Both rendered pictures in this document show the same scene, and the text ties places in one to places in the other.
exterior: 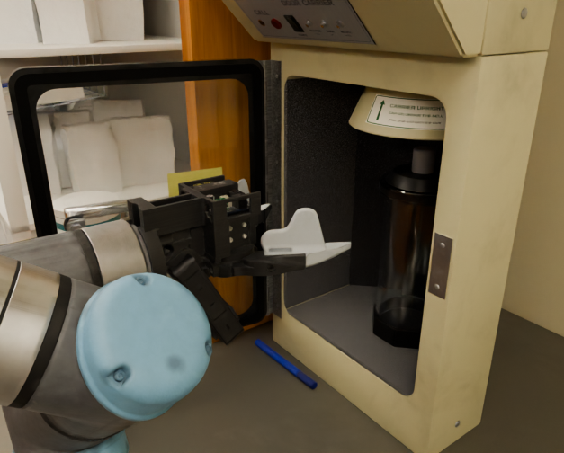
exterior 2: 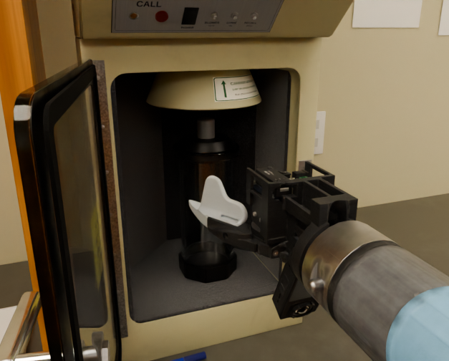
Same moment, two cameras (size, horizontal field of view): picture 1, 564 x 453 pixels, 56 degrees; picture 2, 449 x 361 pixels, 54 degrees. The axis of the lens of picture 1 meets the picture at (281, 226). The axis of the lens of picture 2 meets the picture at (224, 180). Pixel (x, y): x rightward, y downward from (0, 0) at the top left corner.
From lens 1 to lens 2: 0.64 m
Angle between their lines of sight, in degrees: 68
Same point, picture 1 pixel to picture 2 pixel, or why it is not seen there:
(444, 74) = (298, 51)
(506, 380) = not seen: hidden behind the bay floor
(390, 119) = (235, 94)
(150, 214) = (352, 201)
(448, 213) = (306, 144)
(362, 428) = (261, 342)
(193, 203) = (325, 184)
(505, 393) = not seen: hidden behind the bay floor
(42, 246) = (421, 263)
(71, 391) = not seen: outside the picture
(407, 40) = (302, 27)
